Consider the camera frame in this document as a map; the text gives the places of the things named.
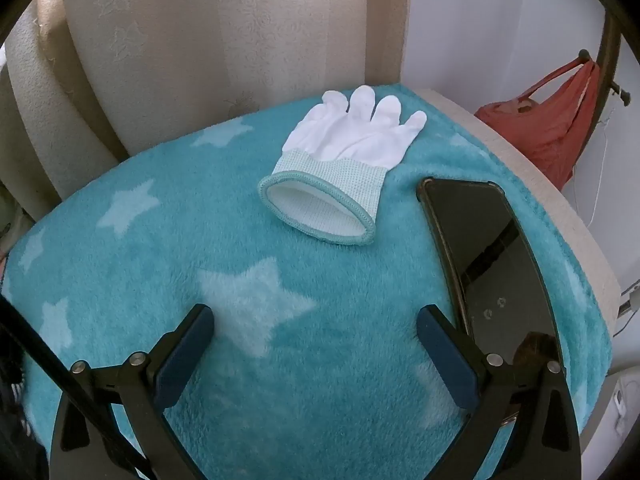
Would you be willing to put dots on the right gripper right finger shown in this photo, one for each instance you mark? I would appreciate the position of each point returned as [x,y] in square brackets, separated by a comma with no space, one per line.
[544,443]

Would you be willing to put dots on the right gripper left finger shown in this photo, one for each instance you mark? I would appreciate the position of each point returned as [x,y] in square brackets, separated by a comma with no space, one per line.
[110,422]

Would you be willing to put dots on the black smartphone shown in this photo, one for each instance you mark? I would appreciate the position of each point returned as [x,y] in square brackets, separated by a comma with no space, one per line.
[494,281]

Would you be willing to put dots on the teal star cartoon blanket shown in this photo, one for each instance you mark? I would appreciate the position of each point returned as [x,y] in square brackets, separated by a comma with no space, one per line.
[315,371]

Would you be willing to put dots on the white knit glove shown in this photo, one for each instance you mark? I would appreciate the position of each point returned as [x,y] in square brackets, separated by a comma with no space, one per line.
[328,180]

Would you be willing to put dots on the red plastic bag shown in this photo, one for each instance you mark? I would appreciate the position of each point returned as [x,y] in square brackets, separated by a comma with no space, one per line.
[550,134]

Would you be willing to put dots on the beige curtain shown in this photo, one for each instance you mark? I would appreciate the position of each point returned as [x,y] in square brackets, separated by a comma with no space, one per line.
[86,84]

